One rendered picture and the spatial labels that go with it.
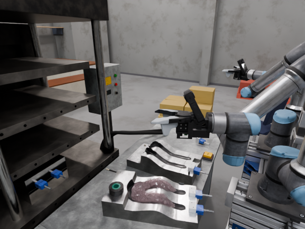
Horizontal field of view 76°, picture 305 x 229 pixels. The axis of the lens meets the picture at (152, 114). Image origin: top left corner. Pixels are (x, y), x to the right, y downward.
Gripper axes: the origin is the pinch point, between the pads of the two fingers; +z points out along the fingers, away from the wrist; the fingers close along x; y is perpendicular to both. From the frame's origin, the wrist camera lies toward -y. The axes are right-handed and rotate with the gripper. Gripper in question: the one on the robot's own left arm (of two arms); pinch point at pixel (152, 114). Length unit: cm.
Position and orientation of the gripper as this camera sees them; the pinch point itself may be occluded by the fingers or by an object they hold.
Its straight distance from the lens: 67.9
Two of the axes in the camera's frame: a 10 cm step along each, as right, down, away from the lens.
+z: -10.0, -0.4, 0.9
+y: -0.1, 9.7, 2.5
